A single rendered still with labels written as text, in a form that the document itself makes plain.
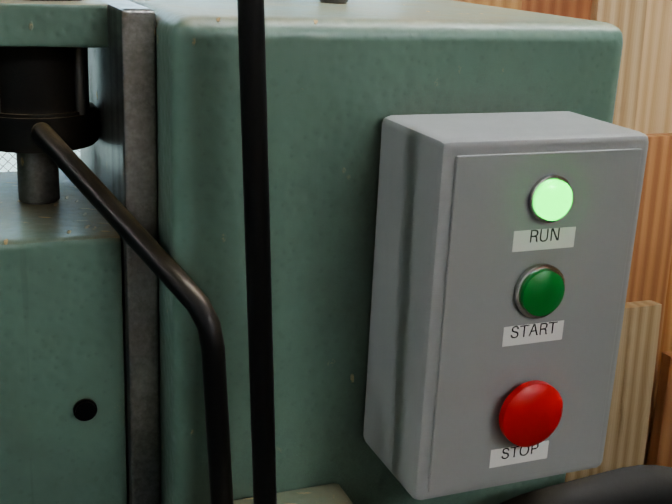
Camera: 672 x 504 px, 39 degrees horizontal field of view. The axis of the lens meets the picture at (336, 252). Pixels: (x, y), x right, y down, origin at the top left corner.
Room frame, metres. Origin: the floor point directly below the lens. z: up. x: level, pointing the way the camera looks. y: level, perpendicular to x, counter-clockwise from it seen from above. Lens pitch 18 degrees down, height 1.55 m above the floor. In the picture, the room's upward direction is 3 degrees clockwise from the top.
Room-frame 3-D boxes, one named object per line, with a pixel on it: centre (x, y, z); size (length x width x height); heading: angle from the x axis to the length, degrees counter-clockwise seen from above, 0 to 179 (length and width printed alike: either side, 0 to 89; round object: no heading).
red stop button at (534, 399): (0.38, -0.09, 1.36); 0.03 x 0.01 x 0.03; 113
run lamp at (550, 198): (0.38, -0.09, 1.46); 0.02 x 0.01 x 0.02; 113
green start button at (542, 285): (0.38, -0.09, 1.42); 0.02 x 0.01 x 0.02; 113
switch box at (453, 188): (0.41, -0.07, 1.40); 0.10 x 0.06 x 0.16; 113
